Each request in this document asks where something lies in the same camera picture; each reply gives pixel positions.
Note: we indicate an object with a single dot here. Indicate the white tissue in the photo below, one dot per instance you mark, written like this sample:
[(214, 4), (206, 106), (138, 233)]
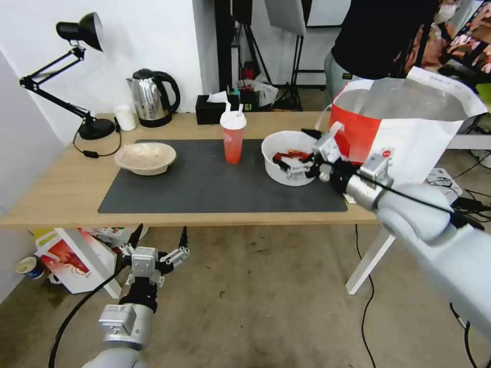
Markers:
[(216, 97)]

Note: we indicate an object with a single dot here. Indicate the red and white takeout bag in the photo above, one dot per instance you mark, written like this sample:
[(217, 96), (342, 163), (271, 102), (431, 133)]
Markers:
[(406, 142)]

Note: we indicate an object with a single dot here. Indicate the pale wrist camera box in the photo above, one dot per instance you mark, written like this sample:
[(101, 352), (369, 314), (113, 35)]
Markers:
[(327, 147), (145, 262)]

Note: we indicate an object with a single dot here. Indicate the clear plastic bag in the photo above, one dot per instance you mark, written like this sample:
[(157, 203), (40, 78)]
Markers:
[(264, 92)]

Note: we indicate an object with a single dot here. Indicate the white and red cardboard box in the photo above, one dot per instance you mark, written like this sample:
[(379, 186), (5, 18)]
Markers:
[(73, 260)]

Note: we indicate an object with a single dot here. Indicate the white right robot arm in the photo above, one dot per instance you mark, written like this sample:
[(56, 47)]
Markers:
[(441, 245)]

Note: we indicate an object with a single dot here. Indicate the white plastic takeout bowl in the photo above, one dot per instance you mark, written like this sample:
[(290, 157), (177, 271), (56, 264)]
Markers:
[(274, 170)]

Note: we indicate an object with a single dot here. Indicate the black tissue box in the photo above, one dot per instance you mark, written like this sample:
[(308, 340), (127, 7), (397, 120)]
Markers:
[(207, 114)]

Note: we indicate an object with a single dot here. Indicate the beige paper bowl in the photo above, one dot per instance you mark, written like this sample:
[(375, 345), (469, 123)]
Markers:
[(145, 164)]

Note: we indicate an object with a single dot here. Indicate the steel electric kettle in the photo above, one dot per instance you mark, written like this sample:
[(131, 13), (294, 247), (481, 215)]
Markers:
[(147, 97)]

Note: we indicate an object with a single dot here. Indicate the white table leg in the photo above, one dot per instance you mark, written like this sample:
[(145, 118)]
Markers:
[(368, 264)]

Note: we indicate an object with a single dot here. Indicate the white power strip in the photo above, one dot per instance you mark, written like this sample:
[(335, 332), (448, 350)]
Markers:
[(441, 178)]

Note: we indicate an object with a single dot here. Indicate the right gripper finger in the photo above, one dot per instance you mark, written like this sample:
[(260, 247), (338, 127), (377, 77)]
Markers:
[(315, 137), (299, 170)]

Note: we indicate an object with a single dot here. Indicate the small white cup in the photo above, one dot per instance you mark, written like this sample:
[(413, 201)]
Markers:
[(124, 118)]

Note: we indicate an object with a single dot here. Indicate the white drinking straw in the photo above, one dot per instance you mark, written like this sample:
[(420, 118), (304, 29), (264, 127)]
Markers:
[(240, 109)]

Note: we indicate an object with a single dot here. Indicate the colourful printed board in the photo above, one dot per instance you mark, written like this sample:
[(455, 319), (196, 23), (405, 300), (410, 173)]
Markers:
[(472, 42)]

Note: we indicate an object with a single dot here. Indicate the black desk lamp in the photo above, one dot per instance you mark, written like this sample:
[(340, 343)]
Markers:
[(96, 129)]

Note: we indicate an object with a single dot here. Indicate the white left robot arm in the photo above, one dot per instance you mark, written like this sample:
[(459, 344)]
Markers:
[(122, 331)]

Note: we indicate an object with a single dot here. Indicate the white softbox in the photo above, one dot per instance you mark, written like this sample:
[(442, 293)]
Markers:
[(285, 15)]

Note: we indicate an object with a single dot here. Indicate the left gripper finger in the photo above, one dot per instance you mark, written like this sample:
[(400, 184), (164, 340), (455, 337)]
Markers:
[(176, 257), (132, 245)]

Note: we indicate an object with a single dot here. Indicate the black light stand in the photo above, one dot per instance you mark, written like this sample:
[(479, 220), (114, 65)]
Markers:
[(251, 50)]

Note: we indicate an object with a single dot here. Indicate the plastic cup with red drink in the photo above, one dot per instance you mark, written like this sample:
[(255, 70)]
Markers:
[(233, 145)]

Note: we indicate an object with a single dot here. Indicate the red food scraps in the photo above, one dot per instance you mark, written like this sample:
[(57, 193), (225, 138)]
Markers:
[(292, 154)]

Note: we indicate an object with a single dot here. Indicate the paper noodle cup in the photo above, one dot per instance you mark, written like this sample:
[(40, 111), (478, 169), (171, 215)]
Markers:
[(28, 267)]

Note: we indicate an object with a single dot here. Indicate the dark grey table mat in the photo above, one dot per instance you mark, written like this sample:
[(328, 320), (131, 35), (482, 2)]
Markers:
[(192, 188)]

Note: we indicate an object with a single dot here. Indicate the person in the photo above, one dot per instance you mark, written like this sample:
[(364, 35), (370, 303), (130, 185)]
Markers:
[(368, 38)]

